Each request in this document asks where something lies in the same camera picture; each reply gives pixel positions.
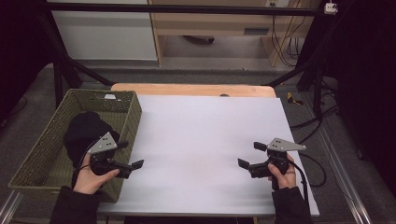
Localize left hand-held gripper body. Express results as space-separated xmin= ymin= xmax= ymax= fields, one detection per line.
xmin=87 ymin=132 xmax=121 ymax=176

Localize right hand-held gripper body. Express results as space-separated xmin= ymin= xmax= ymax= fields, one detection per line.
xmin=249 ymin=137 xmax=307 ymax=191

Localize black knit sweater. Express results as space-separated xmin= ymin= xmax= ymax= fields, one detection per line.
xmin=64 ymin=111 xmax=120 ymax=169

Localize green woven basket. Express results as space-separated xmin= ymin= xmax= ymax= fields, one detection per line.
xmin=7 ymin=89 xmax=143 ymax=203

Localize person's right hand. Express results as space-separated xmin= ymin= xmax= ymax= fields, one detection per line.
xmin=267 ymin=154 xmax=297 ymax=190

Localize person's left hand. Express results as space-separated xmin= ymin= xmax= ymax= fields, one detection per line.
xmin=73 ymin=154 xmax=120 ymax=195

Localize yellow and black tape piece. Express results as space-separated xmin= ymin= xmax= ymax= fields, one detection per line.
xmin=286 ymin=91 xmax=304 ymax=106

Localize white foam board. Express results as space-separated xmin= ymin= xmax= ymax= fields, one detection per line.
xmin=97 ymin=94 xmax=320 ymax=217

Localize light wooden table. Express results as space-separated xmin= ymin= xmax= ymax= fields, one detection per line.
xmin=110 ymin=82 xmax=277 ymax=98

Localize white cabinet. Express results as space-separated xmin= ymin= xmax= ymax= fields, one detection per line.
xmin=49 ymin=0 xmax=158 ymax=62

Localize black curtain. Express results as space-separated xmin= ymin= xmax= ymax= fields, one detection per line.
xmin=323 ymin=0 xmax=396 ymax=190
xmin=0 ymin=0 xmax=55 ymax=125

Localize black floor cables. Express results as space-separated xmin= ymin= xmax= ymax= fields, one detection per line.
xmin=289 ymin=104 xmax=340 ymax=147

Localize right hand-held gripper cable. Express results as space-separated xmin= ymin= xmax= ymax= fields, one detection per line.
xmin=278 ymin=156 xmax=311 ymax=204

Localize looped black floor cable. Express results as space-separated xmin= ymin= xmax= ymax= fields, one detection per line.
xmin=298 ymin=152 xmax=328 ymax=189

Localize aluminium rail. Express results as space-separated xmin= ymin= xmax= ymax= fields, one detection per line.
xmin=0 ymin=190 xmax=24 ymax=224
xmin=316 ymin=124 xmax=375 ymax=224

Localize hanging black cables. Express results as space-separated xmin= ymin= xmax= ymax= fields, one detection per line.
xmin=270 ymin=13 xmax=304 ymax=68

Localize wooden shelf frame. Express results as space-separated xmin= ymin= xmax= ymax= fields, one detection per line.
xmin=148 ymin=0 xmax=321 ymax=68

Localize small white camera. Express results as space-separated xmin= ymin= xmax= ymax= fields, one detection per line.
xmin=323 ymin=2 xmax=339 ymax=15

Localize black metal frame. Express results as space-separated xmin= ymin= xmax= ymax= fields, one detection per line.
xmin=34 ymin=1 xmax=344 ymax=120

